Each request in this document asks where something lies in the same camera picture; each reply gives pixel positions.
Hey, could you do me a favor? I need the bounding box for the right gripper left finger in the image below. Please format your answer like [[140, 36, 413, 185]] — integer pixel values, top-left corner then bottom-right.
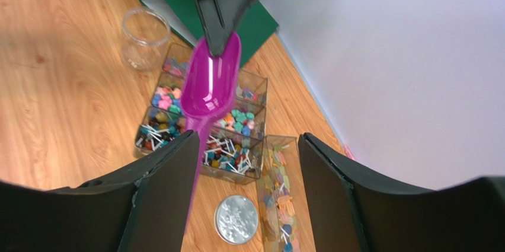
[[1, 131, 199, 251]]

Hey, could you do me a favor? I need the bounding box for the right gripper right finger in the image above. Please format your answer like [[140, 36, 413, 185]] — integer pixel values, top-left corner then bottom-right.
[[298, 133, 504, 251]]

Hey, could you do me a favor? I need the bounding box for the single clear candy box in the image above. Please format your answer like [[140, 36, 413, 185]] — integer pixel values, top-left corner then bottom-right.
[[257, 135, 301, 252]]

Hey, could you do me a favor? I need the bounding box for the clear plastic jar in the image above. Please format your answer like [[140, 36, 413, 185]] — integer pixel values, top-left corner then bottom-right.
[[119, 7, 171, 72]]

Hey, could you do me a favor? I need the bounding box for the purple plastic scoop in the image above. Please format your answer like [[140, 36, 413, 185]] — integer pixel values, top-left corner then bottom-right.
[[181, 32, 242, 227]]

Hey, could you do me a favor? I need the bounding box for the three-compartment clear candy box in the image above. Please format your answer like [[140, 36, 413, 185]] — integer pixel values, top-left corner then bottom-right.
[[133, 44, 267, 184]]

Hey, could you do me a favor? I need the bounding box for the green binder folder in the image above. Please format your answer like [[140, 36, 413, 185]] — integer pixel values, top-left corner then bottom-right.
[[140, 0, 279, 66]]

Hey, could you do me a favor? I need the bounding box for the pink marker pen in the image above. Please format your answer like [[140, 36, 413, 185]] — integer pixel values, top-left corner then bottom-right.
[[343, 145, 356, 161]]

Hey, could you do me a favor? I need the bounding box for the silver round jar lid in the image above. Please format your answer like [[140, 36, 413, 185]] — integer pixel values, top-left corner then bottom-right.
[[214, 194, 259, 245]]

